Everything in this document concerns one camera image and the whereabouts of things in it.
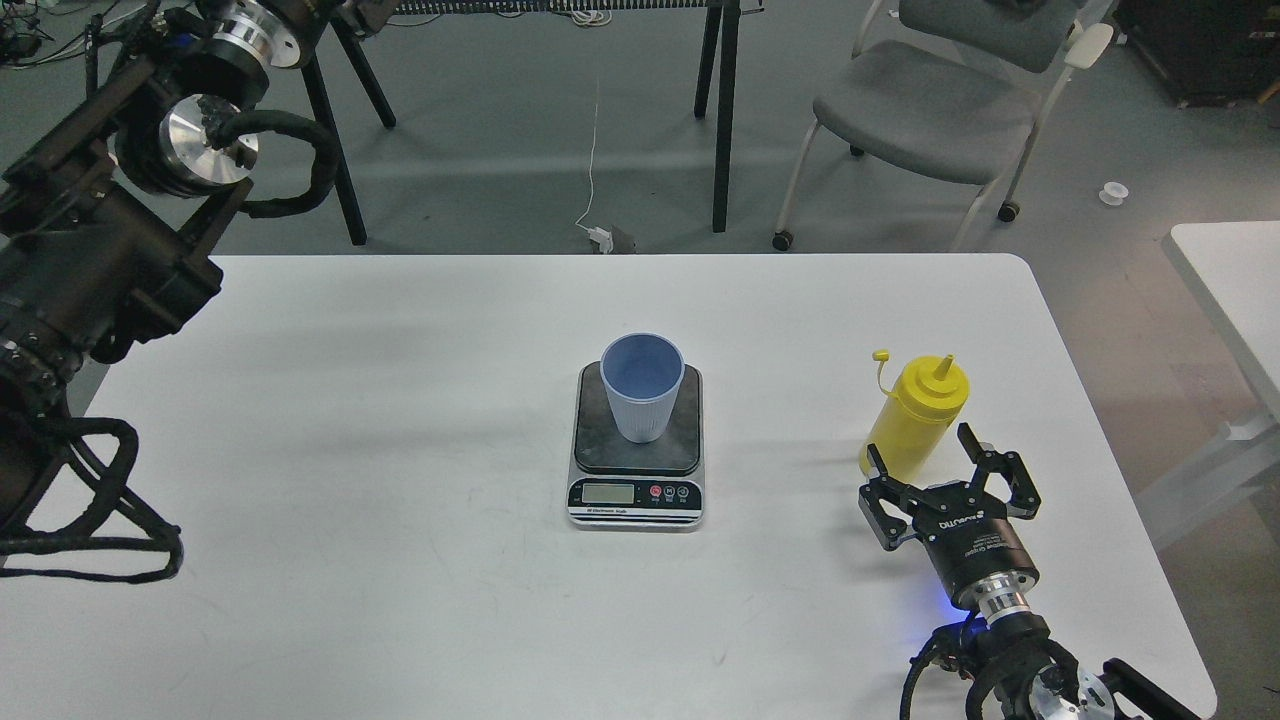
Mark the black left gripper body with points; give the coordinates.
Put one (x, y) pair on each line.
(280, 34)

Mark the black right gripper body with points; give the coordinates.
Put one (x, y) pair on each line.
(968, 537)

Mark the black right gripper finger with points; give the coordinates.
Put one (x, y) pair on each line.
(1024, 501)
(888, 504)

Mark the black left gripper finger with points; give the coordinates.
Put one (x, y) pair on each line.
(367, 16)

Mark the yellow squeeze bottle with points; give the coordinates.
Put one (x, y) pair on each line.
(923, 403)

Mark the blue ribbed plastic cup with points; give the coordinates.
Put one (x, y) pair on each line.
(642, 374)

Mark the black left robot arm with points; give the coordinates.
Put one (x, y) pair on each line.
(191, 117)

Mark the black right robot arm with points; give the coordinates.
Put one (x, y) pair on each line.
(1002, 646)

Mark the digital kitchen scale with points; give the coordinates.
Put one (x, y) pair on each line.
(613, 483)

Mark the white plastic spool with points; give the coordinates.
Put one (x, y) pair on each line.
(1113, 194)

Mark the black trestle table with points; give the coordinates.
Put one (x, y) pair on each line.
(528, 126)

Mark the grey office chair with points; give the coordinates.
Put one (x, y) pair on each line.
(940, 118)

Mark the black cabinet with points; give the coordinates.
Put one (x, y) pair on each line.
(1206, 54)

